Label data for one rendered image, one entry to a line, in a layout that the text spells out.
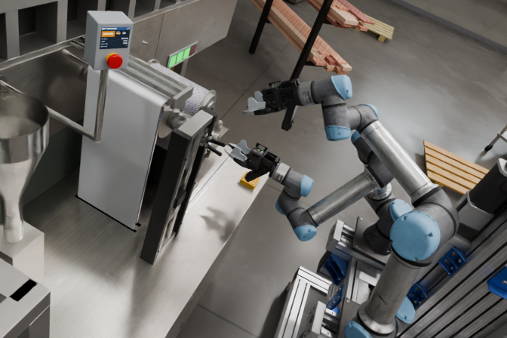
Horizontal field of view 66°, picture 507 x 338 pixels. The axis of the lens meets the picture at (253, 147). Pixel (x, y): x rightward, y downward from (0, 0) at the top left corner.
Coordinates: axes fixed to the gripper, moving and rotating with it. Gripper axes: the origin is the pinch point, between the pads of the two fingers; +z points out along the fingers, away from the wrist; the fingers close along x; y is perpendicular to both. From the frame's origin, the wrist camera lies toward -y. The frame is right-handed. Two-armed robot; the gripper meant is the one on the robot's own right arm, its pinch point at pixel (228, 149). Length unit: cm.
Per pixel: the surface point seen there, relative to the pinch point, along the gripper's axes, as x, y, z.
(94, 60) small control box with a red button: 65, 54, 15
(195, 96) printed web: 9.5, 21.2, 15.8
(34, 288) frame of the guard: 103, 51, -9
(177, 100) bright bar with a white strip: 38, 36, 9
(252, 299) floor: -23, -109, -40
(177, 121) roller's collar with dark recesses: 33.6, 26.2, 9.5
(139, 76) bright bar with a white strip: 37, 37, 22
